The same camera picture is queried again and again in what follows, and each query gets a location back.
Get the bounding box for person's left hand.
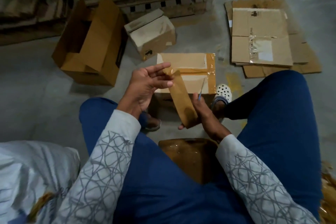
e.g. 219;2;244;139
117;63;174;119

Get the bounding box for person's right white clog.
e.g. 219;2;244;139
211;84;233;119

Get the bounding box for small brown cardboard box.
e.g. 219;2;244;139
124;8;177;60

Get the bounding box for crumpled brown tape scraps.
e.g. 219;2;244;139
319;171;336;224

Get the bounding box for large black-label cardboard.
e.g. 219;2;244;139
51;0;127;86

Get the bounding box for brown packing tape roll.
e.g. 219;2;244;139
168;70;200;129

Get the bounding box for wooden pallet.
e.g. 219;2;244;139
0;0;208;46

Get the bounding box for brown cardboard sheet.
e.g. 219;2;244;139
225;0;322;79

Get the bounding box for person's left white clog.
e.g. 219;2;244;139
141;113;162;133

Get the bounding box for person's right hand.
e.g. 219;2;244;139
177;92;232;143

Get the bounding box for person's left forearm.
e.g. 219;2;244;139
52;105;142;224

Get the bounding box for person's white clog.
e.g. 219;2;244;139
211;84;233;119
141;113;162;133

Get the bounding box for small cardboard box being taped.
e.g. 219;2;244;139
154;52;217;109

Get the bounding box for brown plastic-wrapped stool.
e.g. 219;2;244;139
159;137;220;185

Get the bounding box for white woven sack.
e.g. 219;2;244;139
0;140;81;224

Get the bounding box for blue-handled cutter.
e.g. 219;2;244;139
197;77;207;102

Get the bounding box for person's blue trousers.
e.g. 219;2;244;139
79;70;323;224

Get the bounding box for person's right forearm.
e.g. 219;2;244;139
215;131;320;224

